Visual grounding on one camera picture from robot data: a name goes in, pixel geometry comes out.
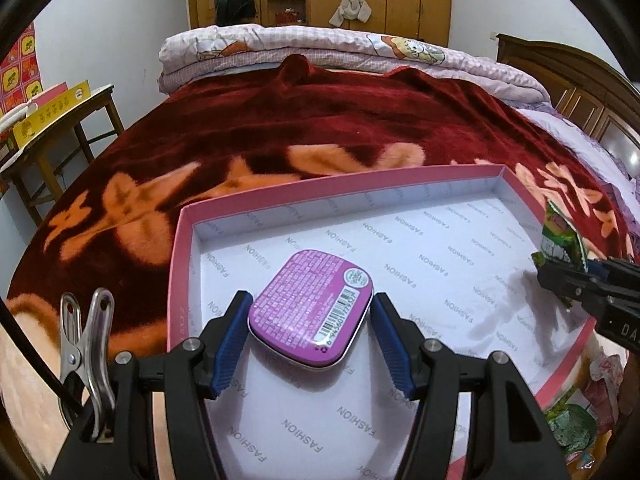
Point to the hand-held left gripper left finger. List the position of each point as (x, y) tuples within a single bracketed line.
[(232, 342)]

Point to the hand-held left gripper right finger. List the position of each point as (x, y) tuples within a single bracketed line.
[(395, 347)]

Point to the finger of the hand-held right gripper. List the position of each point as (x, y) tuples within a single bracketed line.
[(617, 272), (570, 285)]

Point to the green snack packet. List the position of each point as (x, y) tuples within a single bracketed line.
[(557, 240), (570, 425)]

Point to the pink clear snack packet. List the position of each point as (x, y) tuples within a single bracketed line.
[(602, 385)]

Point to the purple rectangular tin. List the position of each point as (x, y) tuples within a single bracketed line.
[(305, 300)]

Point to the pink shallow cardboard box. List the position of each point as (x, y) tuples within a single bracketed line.
[(450, 260)]

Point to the purple bed sheet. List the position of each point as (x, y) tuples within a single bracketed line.
[(575, 135)]

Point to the metal spring clip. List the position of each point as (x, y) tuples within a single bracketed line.
[(82, 355)]

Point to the wooden headboard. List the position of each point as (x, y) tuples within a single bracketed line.
[(575, 80)]

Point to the red floral plush blanket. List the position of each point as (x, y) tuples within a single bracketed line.
[(250, 120)]

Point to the wooden side table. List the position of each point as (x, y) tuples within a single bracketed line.
[(100, 94)]

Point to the long yellow box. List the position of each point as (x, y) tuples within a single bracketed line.
[(50, 112)]

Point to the white plastic item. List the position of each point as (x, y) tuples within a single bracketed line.
[(15, 119)]

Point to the folded pink checkered quilt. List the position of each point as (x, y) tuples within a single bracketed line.
[(325, 42)]

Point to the red folded clothes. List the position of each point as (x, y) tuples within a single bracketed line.
[(290, 16)]

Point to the hanging beige towel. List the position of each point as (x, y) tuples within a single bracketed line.
[(350, 7)]

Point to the red yellow patterned board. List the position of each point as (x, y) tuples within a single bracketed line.
[(22, 67)]

